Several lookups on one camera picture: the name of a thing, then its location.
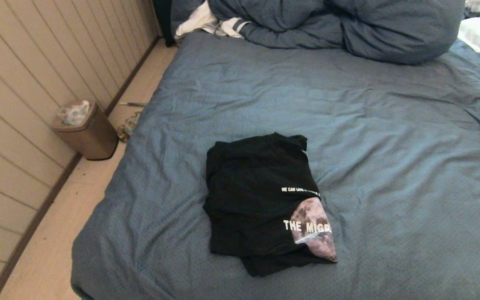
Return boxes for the bed with blue sheet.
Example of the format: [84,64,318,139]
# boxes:
[70,29,480,300]

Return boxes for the blue bunched duvet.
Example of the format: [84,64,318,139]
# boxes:
[207,0,465,66]

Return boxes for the clear plastic bin bag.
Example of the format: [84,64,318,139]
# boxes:
[57,99,90,126]

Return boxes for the black bedside furniture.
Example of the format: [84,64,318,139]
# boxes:
[152,0,177,47]

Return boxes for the white striped garment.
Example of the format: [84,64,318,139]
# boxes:
[175,0,251,40]

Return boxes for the black printed t-shirt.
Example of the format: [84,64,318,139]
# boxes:
[203,132,339,277]

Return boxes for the colourful rope toy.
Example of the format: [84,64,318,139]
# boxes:
[117,110,141,143]

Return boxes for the brown trash bin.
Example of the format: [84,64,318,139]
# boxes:
[51,99,119,161]

